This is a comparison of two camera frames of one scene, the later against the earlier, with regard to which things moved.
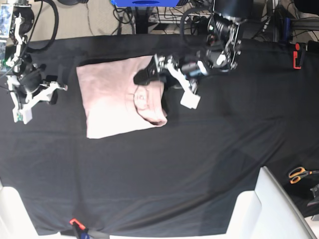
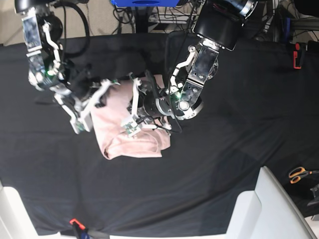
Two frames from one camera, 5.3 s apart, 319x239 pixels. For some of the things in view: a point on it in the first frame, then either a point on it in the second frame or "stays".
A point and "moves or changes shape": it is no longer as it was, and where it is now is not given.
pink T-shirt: x=114 y=103 moves or changes shape
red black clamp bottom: x=82 y=232 stays
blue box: x=145 y=3 stays
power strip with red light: x=183 y=17 stays
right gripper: x=190 y=98 -> x=146 y=112
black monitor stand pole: x=141 y=19 stays
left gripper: x=28 y=90 -> x=78 y=100
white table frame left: x=15 y=221 stays
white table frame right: x=267 y=212 stays
